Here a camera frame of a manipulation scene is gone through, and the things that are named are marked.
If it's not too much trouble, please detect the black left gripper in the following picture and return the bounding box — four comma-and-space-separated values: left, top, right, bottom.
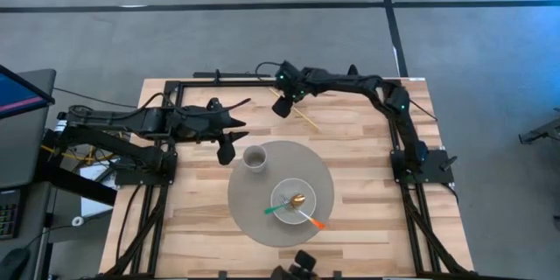
173, 103, 250, 144

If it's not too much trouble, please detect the silver fork green handle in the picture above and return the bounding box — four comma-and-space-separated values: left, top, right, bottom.
263, 195, 295, 216

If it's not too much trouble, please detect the gold spoon orange handle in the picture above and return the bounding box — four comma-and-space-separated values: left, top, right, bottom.
289, 192, 327, 231

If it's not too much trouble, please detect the white paper cup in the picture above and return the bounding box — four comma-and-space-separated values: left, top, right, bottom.
242, 144, 269, 173

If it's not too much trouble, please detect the thin yellow stick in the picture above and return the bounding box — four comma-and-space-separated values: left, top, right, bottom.
268, 87, 320, 131

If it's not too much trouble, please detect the white ceramic bowl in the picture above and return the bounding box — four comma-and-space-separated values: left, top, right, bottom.
269, 178, 318, 226

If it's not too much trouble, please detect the round grey woven placemat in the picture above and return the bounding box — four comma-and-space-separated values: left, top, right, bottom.
227, 140, 336, 249

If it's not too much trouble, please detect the computer monitor blue screen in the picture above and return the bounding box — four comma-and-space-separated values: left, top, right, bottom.
0, 64, 56, 120

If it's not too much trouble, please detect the backlit keyboard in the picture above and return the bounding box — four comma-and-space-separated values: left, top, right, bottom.
0, 187, 23, 242

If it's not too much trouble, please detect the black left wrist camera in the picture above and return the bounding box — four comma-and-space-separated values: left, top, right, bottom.
216, 133, 238, 167

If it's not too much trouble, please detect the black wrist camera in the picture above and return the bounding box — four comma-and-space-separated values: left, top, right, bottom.
271, 94, 296, 120
216, 133, 238, 167

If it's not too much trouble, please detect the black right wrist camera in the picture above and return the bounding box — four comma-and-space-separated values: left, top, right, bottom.
271, 94, 296, 120

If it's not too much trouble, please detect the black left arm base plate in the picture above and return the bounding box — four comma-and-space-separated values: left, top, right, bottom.
114, 151, 179, 186

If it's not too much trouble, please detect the black cable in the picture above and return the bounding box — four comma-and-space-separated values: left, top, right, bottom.
52, 87, 139, 110

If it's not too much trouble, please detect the black table-level camera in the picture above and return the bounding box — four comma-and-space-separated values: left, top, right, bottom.
269, 249, 319, 280

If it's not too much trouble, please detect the yellow cable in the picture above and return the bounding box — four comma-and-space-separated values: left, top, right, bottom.
40, 143, 116, 164

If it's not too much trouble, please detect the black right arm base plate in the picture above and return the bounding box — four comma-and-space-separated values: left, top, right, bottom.
389, 148, 456, 186

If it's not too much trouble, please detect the black aluminium table frame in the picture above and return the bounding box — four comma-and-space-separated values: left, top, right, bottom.
102, 68, 476, 280

